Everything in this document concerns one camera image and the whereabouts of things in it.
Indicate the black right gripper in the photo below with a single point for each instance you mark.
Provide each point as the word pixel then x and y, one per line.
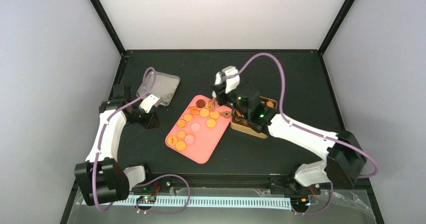
pixel 218 88

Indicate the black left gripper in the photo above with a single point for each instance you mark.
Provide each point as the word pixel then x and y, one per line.
pixel 147 122

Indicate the metal tongs white handles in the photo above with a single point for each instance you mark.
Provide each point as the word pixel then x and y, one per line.
pixel 213 104

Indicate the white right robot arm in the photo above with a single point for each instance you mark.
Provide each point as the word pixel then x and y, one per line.
pixel 340 164

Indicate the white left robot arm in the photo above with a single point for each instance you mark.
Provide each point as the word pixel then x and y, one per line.
pixel 114 114

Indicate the yellow biscuit red cross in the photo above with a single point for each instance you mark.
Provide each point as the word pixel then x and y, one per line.
pixel 171 140

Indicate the round swirl tan cookie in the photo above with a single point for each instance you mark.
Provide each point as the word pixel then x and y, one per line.
pixel 181 123

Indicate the round plain tan cookie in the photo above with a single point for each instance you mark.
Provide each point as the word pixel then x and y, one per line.
pixel 181 134

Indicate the dark chocolate round cookie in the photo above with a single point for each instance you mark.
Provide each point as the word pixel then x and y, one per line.
pixel 200 103

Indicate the silver metal tin lid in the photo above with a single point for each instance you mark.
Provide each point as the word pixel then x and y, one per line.
pixel 164 87

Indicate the pink sandwich cookie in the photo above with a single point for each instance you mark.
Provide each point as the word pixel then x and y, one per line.
pixel 189 139
pixel 195 127

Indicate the pink plastic tray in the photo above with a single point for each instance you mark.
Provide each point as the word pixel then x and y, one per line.
pixel 206 139

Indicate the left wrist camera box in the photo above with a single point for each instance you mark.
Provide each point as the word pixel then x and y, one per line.
pixel 149 102

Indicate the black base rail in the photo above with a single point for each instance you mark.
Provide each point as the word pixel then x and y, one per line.
pixel 213 181

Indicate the white slotted cable duct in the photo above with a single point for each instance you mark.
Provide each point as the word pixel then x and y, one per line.
pixel 216 201

